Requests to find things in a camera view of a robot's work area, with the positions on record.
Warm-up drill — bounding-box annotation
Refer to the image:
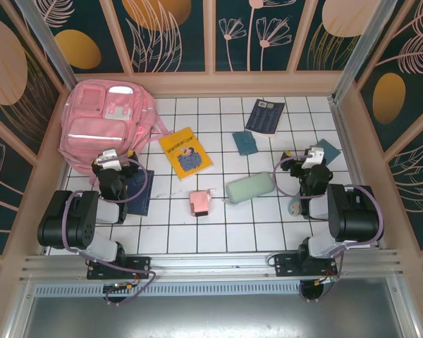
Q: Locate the thin teal card booklet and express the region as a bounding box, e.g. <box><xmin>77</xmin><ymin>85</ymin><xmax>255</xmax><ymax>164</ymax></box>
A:
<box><xmin>315</xmin><ymin>138</ymin><xmax>342</xmax><ymax>166</ymax></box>

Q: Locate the grey metal sheet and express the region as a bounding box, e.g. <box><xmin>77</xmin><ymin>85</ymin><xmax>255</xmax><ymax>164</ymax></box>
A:
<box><xmin>5</xmin><ymin>294</ymin><xmax>423</xmax><ymax>338</ymax></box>

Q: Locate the aluminium mounting rail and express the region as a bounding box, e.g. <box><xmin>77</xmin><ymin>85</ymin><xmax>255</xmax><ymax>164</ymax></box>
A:
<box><xmin>19</xmin><ymin>249</ymin><xmax>410</xmax><ymax>282</ymax></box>

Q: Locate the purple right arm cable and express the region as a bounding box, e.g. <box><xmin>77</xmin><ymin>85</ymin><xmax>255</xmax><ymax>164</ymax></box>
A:
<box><xmin>273</xmin><ymin>154</ymin><xmax>385</xmax><ymax>303</ymax></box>

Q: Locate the pink backpack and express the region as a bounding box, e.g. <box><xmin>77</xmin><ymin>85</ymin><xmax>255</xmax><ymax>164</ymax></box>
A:
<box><xmin>58</xmin><ymin>79</ymin><xmax>173</xmax><ymax>186</ymax></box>

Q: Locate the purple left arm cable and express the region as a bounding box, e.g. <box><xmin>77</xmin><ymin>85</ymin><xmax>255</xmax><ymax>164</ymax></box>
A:
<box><xmin>61</xmin><ymin>157</ymin><xmax>158</xmax><ymax>307</ymax></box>

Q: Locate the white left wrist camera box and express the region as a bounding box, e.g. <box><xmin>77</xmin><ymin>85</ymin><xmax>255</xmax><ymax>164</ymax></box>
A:
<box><xmin>94</xmin><ymin>149</ymin><xmax>123</xmax><ymax>170</ymax></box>

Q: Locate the yellow book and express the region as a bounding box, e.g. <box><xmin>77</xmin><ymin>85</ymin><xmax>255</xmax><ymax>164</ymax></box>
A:
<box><xmin>158</xmin><ymin>126</ymin><xmax>214</xmax><ymax>182</ymax></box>

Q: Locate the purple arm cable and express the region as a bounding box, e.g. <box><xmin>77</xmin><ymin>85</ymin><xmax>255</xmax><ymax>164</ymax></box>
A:
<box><xmin>61</xmin><ymin>157</ymin><xmax>158</xmax><ymax>307</ymax></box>
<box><xmin>273</xmin><ymin>154</ymin><xmax>385</xmax><ymax>303</ymax></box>

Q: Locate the slotted metal cable tray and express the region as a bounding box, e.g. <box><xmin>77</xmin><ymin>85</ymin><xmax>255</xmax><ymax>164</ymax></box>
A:
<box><xmin>33</xmin><ymin>283</ymin><xmax>398</xmax><ymax>297</ymax></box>

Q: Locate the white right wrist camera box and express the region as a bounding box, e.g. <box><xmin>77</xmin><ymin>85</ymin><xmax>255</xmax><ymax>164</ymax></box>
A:
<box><xmin>300</xmin><ymin>144</ymin><xmax>326</xmax><ymax>170</ymax></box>

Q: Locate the pink pencil sharpener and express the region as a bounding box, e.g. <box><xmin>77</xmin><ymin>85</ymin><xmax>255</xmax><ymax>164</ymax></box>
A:
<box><xmin>189</xmin><ymin>188</ymin><xmax>216</xmax><ymax>218</ymax></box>

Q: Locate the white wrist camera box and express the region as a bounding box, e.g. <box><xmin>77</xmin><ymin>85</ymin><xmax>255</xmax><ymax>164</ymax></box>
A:
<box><xmin>300</xmin><ymin>144</ymin><xmax>326</xmax><ymax>170</ymax></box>
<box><xmin>94</xmin><ymin>149</ymin><xmax>123</xmax><ymax>170</ymax></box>

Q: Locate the navy notebook with yellow label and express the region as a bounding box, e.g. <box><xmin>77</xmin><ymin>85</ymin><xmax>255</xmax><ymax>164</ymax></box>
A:
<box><xmin>125</xmin><ymin>170</ymin><xmax>155</xmax><ymax>218</ymax></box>

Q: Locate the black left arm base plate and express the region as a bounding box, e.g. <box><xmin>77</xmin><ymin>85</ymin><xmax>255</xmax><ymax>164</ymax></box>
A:
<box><xmin>87</xmin><ymin>256</ymin><xmax>152</xmax><ymax>281</ymax></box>

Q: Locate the dark blue printed book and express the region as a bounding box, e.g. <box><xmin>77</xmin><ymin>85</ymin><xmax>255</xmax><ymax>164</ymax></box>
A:
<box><xmin>245</xmin><ymin>98</ymin><xmax>286</xmax><ymax>139</ymax></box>

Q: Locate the small teal snap notebook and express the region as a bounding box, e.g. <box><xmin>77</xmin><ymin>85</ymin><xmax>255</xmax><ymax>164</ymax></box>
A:
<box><xmin>231</xmin><ymin>130</ymin><xmax>260</xmax><ymax>156</ymax></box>

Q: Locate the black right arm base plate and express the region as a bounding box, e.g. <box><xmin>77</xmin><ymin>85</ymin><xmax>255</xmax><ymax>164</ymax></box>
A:
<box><xmin>274</xmin><ymin>253</ymin><xmax>339</xmax><ymax>277</ymax></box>

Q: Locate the aluminium corner post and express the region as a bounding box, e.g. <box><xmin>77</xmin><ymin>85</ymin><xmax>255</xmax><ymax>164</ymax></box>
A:
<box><xmin>330</xmin><ymin>0</ymin><xmax>398</xmax><ymax>104</ymax></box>
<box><xmin>13</xmin><ymin>0</ymin><xmax>78</xmax><ymax>89</ymax></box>

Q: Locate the green pencil case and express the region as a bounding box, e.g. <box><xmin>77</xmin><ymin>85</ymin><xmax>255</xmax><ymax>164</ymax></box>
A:
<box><xmin>221</xmin><ymin>171</ymin><xmax>274</xmax><ymax>206</ymax></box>

